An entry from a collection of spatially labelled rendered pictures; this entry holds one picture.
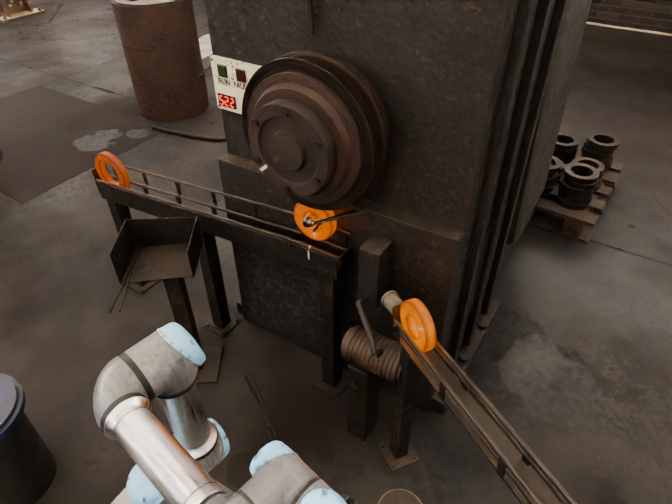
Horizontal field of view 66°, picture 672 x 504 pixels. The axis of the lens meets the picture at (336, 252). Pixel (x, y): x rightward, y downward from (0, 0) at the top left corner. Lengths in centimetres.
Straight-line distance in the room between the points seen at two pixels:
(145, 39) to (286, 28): 274
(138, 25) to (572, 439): 374
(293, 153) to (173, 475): 88
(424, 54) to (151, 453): 111
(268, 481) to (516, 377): 164
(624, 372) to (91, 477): 218
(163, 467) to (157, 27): 363
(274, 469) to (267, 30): 125
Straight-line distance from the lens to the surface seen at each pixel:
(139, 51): 439
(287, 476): 93
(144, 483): 147
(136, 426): 106
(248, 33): 177
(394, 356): 168
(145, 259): 204
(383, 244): 165
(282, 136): 147
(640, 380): 261
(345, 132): 143
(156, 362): 113
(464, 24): 139
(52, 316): 288
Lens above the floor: 182
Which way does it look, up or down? 39 degrees down
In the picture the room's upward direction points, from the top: straight up
